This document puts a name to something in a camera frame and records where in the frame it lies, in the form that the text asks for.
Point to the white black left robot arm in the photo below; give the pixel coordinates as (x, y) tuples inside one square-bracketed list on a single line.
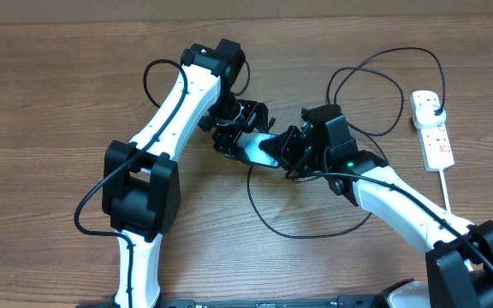
[(142, 193)]

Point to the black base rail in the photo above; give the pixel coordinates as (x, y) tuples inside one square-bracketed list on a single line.
[(342, 301)]

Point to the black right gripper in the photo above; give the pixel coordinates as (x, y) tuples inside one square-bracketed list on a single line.
[(279, 146)]

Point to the Samsung Galaxy smartphone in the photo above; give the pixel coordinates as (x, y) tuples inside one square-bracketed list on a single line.
[(250, 153)]

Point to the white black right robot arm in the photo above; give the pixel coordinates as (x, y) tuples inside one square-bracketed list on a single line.
[(458, 253)]

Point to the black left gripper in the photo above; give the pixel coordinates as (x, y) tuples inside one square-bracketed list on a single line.
[(226, 139)]

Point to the white charger plug adapter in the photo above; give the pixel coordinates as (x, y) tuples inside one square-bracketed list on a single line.
[(426, 116)]

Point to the white power strip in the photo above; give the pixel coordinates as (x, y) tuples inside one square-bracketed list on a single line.
[(434, 142)]

